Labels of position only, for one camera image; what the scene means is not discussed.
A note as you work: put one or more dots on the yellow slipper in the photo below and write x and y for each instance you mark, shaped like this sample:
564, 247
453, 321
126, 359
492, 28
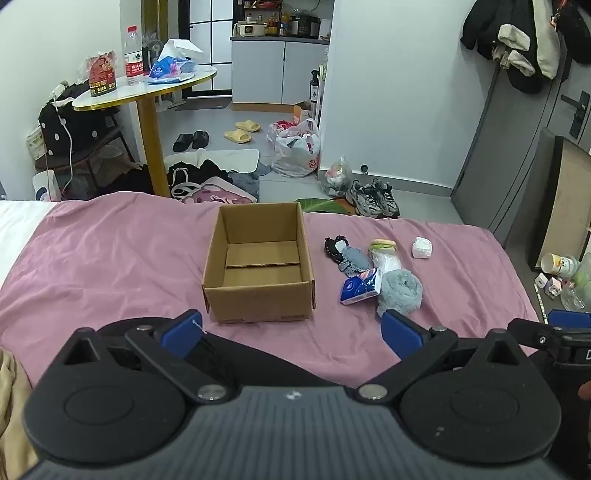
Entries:
238, 136
248, 125

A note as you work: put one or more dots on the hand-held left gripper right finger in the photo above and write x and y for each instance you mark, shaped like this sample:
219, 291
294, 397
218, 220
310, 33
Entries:
401, 334

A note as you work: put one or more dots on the pink blanket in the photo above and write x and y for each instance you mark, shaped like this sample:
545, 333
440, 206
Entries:
115, 258

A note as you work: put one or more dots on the white kitchen appliance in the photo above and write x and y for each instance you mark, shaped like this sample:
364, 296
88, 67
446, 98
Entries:
251, 29

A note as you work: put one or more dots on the black polka dot bag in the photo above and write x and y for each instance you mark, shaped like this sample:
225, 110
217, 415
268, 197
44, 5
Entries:
78, 124

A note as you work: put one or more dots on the cardboard box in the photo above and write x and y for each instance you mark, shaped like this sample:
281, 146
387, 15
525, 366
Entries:
258, 286

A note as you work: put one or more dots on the grey fluffy cloth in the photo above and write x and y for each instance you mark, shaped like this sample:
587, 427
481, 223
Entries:
400, 290

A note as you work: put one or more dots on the blue and white tissue bag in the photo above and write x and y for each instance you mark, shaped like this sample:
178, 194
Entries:
173, 62

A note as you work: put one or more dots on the blue tissue pack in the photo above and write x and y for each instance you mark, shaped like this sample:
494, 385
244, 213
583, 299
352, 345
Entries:
360, 288

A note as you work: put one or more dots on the white kitchen cabinet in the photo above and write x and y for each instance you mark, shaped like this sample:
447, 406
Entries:
277, 69

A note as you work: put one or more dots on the wooden board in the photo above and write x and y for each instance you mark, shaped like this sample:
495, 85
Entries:
568, 203

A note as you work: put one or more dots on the white floor mat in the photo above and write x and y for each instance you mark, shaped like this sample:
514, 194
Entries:
235, 159

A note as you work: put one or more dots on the clear glass bowl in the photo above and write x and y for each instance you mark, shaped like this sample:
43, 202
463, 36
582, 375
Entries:
577, 293

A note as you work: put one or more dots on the red snack bag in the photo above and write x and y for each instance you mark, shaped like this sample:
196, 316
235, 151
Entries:
101, 74

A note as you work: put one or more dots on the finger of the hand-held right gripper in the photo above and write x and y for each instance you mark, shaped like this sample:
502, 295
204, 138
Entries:
570, 321

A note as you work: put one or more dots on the dark door mat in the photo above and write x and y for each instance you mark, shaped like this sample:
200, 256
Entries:
207, 105

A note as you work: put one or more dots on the beige cloth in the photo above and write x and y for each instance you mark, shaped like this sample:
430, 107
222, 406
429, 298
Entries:
11, 406

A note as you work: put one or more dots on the green leaf floor mat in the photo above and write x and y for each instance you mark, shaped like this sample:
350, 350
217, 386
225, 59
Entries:
323, 205

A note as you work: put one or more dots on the grey sneaker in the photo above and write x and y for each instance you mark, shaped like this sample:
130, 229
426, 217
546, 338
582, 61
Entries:
362, 198
387, 198

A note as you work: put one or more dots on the clear water bottle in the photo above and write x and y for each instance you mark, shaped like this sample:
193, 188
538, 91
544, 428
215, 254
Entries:
133, 55

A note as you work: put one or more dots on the clear bag of white cotton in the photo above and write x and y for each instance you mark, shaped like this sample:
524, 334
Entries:
388, 264

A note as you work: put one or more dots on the orange carton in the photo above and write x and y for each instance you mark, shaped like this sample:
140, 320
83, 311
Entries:
302, 113

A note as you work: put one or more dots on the red and white bag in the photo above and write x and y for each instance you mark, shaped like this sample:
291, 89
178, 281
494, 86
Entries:
279, 129

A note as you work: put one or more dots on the person's right hand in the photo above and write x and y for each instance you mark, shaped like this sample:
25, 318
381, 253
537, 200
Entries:
586, 392

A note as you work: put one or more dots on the white small appliance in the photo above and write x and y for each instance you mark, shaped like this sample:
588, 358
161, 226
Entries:
46, 187

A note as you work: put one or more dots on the hanging dark coats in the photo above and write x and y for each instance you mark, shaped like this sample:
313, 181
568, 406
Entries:
521, 41

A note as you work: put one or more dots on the black clothing pile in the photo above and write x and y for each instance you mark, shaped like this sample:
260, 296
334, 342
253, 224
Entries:
207, 173

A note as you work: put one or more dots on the pink bear tote bag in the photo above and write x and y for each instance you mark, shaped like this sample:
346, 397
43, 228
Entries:
217, 194

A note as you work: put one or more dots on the white printed cup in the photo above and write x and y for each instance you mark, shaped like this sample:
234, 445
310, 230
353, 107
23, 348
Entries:
556, 264

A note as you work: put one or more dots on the white bed sheet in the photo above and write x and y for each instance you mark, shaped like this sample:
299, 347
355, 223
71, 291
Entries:
18, 230

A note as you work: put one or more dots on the brown wooden chair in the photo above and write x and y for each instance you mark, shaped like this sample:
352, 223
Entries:
92, 150

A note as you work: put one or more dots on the white plastic bag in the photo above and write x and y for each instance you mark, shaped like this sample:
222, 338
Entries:
295, 154

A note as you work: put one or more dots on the round table with gold leg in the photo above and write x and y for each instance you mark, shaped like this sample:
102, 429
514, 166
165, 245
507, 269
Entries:
147, 120

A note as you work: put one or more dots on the burger-shaped soft toy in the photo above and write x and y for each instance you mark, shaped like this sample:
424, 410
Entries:
383, 244

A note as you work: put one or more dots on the small clear plastic bag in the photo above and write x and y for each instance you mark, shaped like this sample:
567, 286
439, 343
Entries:
336, 177

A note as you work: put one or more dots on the small grey-blue cloth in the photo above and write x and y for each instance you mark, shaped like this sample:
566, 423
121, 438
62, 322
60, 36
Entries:
355, 261

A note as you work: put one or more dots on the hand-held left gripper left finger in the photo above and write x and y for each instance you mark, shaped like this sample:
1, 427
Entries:
182, 330

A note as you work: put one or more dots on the dark spray bottle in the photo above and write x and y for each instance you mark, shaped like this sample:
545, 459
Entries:
315, 87

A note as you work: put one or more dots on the black slipper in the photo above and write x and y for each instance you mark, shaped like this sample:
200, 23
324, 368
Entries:
183, 142
200, 139

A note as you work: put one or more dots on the grey door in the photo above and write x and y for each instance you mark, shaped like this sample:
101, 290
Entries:
508, 152

